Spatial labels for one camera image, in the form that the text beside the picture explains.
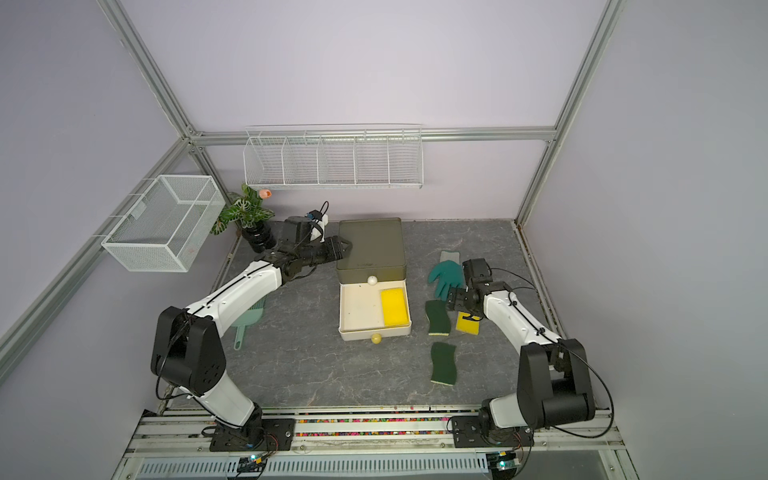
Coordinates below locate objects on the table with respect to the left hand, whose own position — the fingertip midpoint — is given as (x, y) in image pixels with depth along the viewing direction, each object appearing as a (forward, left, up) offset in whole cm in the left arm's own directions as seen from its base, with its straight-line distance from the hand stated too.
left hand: (348, 248), depth 87 cm
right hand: (-13, -35, -13) cm, 40 cm away
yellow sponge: (-15, -13, -12) cm, 23 cm away
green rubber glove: (+3, -33, -20) cm, 39 cm away
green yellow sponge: (-28, -26, -19) cm, 42 cm away
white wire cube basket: (+5, +50, +7) cm, 51 cm away
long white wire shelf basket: (+32, +4, +10) cm, 34 cm away
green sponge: (-15, -26, -20) cm, 36 cm away
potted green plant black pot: (+14, +31, 0) cm, 34 cm away
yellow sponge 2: (-19, -34, -18) cm, 43 cm away
